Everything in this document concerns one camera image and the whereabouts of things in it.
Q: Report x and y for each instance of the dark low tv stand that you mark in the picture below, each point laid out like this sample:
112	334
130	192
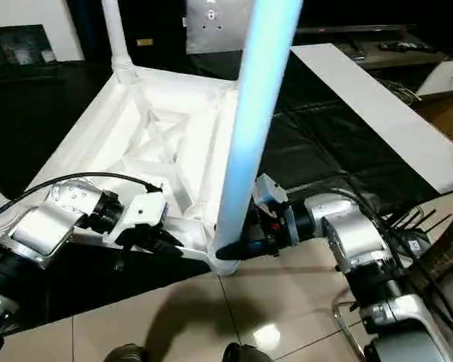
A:
347	38

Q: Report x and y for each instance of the black work mat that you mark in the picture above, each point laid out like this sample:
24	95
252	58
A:
325	151

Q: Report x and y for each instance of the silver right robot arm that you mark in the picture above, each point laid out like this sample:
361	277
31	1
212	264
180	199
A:
355	234

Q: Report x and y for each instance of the small yellow label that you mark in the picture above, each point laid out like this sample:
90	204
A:
145	42

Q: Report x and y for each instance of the black wifi router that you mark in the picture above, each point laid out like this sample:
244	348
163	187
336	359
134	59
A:
417	243

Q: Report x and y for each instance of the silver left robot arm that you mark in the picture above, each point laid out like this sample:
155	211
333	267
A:
45	226

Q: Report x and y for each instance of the white plastic table top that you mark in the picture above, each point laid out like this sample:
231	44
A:
158	128

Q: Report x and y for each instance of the black remote control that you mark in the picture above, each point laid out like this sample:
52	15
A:
408	47

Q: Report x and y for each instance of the white cabinet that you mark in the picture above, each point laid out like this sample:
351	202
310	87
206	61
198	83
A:
38	13

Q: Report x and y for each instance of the black robot foot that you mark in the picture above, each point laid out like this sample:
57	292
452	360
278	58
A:
127	354
248	354

